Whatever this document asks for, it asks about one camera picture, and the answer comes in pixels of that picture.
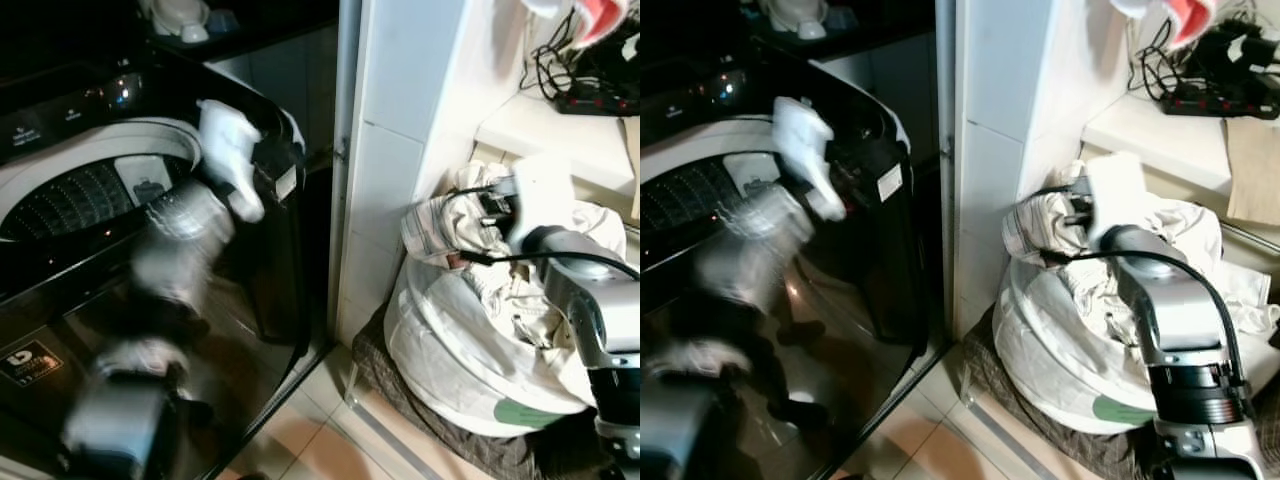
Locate white ceramic fixture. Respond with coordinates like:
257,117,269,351
148,0,213,44
758,0,833,42

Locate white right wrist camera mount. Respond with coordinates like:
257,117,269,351
1084,151,1153,248
508,153,577,249

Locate striped grey white garment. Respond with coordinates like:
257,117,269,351
1002,188,1093,267
400,188,506,269

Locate cream crumpled garment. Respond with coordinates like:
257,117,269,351
1058,160,1280,346
452,163,629,353

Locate black power adapter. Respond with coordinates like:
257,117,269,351
590,25,641,93
1195,18,1280,93

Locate brown cardboard sheet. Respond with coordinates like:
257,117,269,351
624,117,641,223
1224,117,1280,228

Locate brown floor mat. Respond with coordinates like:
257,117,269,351
958,308,1206,480
350,308,623,480

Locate tangled black cables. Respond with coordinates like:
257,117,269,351
522,14,605,103
1126,14,1206,103

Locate white tiled ledge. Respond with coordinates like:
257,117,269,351
472,92,641,199
1078,92,1280,201

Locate white fabric laundry basket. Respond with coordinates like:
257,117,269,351
990,196,1280,438
384,200,641,438

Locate black top-load washing machine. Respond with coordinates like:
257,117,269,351
0,40,313,480
640,40,949,480

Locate black power strip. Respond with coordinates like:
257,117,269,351
1158,84,1280,121
553,84,641,118

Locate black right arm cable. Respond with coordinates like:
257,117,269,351
1038,184,1253,393
444,184,641,283

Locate red and white object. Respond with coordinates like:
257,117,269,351
1162,0,1223,51
572,0,633,49

